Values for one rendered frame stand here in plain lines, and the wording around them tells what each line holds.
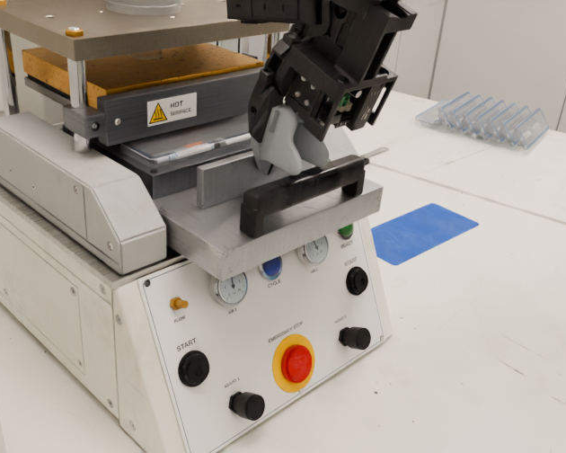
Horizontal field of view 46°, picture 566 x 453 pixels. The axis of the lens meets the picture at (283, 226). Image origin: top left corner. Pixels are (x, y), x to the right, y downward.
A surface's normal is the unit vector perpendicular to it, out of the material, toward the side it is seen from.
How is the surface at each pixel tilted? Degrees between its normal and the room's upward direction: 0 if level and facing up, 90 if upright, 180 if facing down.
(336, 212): 90
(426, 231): 0
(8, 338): 0
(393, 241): 0
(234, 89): 90
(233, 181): 90
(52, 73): 90
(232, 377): 65
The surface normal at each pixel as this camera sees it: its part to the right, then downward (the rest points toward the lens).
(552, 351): 0.07, -0.88
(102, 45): 0.70, 0.38
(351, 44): -0.70, 0.29
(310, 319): 0.67, -0.03
